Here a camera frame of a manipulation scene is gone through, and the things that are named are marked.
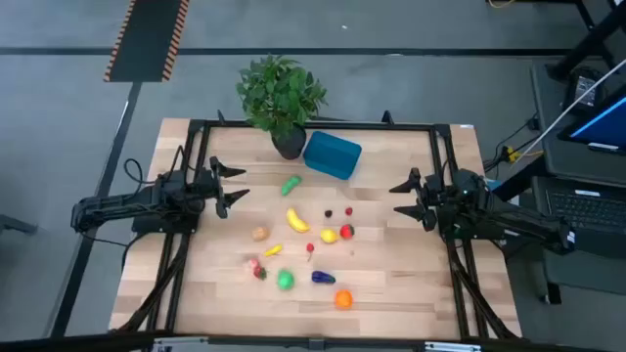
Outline yellow toy banana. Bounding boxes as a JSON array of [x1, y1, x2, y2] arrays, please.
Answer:
[[286, 206, 312, 235]]

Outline grey furniture leg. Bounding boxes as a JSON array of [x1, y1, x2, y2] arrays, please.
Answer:
[[0, 213, 39, 237]]

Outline monitor with blue screen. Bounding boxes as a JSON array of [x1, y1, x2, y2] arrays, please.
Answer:
[[557, 82, 626, 157]]

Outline purple toy eggplant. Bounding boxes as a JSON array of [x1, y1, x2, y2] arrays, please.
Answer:
[[310, 269, 337, 286]]

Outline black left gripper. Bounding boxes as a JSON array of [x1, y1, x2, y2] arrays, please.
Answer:
[[193, 155, 251, 220]]

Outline dark grey desk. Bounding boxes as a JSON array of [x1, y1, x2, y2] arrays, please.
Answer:
[[529, 58, 626, 307]]

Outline black stand legs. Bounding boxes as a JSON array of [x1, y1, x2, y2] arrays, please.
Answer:
[[546, 0, 626, 83]]

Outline blue plastic tupperware container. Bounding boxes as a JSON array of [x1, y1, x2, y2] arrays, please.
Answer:
[[301, 129, 364, 182]]

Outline green plant in black pot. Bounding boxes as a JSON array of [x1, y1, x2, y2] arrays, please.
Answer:
[[235, 53, 329, 161]]

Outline orange toy pumpkin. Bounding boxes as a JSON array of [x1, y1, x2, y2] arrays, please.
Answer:
[[334, 288, 355, 311]]

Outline black aluminium table frame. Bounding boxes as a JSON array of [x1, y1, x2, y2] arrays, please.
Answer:
[[111, 109, 523, 342]]

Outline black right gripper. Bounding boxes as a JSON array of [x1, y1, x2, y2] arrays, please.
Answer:
[[388, 166, 444, 233]]

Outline green toy pepper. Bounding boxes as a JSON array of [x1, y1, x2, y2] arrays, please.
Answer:
[[280, 174, 303, 198]]

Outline black laptop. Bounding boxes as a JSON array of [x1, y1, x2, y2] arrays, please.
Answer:
[[531, 174, 626, 260]]

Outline black power adapter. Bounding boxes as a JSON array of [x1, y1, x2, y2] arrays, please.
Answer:
[[564, 66, 608, 112]]

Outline black mat with orange stripes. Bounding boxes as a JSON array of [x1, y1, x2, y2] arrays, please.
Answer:
[[103, 0, 192, 83]]

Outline white rod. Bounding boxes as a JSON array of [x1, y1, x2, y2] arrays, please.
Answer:
[[517, 57, 626, 161]]

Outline round green toy fruit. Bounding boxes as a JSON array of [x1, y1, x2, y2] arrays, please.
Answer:
[[276, 268, 296, 292]]

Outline black crossbar with silver brackets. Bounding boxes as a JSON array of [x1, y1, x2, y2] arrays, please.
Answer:
[[0, 330, 626, 352]]

